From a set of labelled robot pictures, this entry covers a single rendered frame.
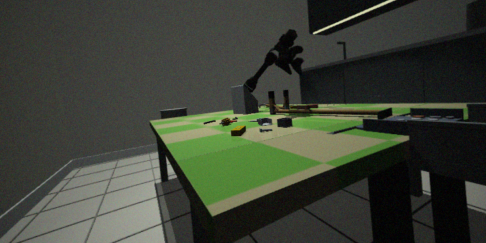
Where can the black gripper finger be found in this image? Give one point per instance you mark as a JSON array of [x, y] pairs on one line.
[[285, 66], [297, 68]]

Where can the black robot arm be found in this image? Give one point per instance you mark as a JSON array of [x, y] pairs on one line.
[[285, 41]]

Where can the yellow rectangular block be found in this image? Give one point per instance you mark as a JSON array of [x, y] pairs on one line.
[[238, 131]]

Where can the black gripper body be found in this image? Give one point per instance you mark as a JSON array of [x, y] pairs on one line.
[[283, 56]]

